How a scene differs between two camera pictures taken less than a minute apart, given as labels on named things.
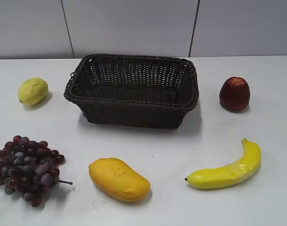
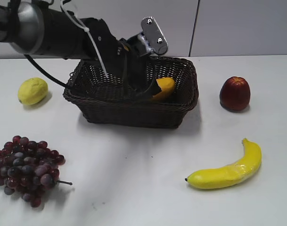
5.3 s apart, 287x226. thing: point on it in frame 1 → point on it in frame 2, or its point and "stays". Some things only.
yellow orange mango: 116,178 → 167,86
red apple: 234,93 stays
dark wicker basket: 134,91 stays
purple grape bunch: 28,168 stays
